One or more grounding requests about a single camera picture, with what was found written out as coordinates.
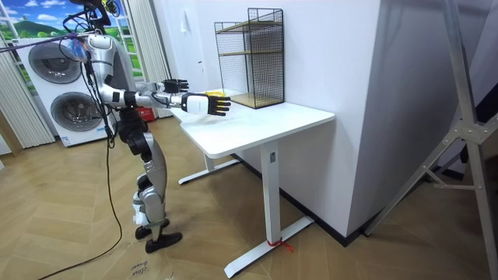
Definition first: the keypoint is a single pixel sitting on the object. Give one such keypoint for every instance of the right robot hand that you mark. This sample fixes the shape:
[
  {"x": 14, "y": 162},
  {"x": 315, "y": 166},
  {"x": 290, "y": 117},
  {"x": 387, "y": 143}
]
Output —
[{"x": 196, "y": 103}]

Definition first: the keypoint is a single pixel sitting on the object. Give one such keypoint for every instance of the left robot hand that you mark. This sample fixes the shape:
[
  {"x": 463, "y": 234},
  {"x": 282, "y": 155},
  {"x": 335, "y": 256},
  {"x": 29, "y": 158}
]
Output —
[{"x": 175, "y": 86}]

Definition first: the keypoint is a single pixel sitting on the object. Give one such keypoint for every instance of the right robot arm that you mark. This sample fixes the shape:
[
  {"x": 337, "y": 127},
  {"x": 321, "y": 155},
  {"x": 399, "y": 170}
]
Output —
[{"x": 116, "y": 96}]

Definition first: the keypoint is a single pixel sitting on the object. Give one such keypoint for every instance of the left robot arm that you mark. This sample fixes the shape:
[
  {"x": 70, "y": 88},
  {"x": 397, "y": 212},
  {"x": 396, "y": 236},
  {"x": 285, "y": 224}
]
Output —
[{"x": 149, "y": 86}]

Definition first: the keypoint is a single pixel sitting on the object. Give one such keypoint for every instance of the yellow item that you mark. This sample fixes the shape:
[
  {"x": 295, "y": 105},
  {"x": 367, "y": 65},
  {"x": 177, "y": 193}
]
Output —
[{"x": 214, "y": 93}]

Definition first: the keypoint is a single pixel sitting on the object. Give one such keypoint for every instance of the red box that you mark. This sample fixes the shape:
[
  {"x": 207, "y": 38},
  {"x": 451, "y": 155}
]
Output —
[{"x": 145, "y": 114}]

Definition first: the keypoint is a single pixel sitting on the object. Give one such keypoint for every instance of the white pleated curtain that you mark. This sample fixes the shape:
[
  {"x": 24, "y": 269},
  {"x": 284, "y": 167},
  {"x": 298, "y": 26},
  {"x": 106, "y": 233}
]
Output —
[
  {"x": 19, "y": 113},
  {"x": 149, "y": 43}
]

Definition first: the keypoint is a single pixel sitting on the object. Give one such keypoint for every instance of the white desk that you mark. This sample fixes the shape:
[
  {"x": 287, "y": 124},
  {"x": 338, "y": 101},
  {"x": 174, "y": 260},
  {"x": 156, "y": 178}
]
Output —
[{"x": 249, "y": 128}]

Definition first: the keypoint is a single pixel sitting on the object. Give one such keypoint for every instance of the robot legs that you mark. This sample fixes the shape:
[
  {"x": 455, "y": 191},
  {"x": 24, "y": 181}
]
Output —
[{"x": 155, "y": 171}]

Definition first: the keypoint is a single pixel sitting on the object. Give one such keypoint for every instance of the robot body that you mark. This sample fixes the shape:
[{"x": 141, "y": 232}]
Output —
[{"x": 102, "y": 54}]

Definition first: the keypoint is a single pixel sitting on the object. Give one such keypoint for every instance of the white washing machine tower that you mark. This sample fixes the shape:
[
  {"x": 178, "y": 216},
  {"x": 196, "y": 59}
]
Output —
[{"x": 43, "y": 93}]

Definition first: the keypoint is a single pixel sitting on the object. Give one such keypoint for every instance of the wooden post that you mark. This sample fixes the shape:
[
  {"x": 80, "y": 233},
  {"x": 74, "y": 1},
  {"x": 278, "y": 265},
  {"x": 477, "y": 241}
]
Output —
[{"x": 9, "y": 136}]

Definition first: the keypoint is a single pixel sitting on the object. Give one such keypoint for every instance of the grey metal frame stand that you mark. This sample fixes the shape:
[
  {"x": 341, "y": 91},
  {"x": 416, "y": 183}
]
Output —
[{"x": 468, "y": 132}]

